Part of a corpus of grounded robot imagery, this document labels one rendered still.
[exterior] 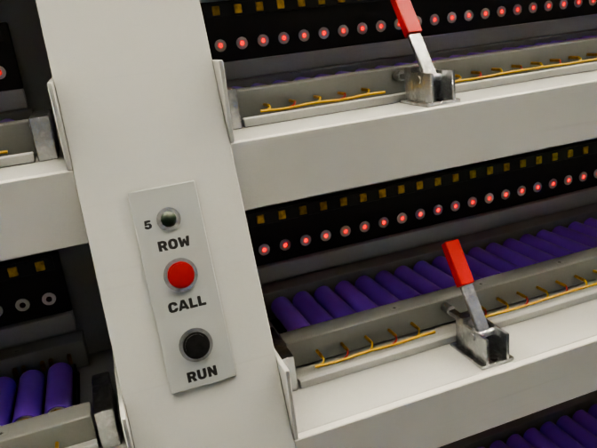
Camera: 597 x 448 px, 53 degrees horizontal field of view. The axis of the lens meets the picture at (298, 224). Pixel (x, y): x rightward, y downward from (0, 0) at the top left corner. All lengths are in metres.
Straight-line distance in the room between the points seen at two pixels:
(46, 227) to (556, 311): 0.39
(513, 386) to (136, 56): 0.34
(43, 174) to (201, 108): 0.10
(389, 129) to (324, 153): 0.05
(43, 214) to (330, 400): 0.22
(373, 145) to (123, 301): 0.19
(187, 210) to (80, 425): 0.16
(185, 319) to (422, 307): 0.21
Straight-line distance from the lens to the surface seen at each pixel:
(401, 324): 0.49
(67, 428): 0.43
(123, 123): 0.37
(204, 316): 0.37
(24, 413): 0.46
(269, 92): 0.46
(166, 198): 0.37
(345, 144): 0.40
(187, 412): 0.38
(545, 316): 0.53
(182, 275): 0.36
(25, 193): 0.37
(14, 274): 0.53
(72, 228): 0.38
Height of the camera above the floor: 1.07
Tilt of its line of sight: 1 degrees down
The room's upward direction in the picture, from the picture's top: 12 degrees counter-clockwise
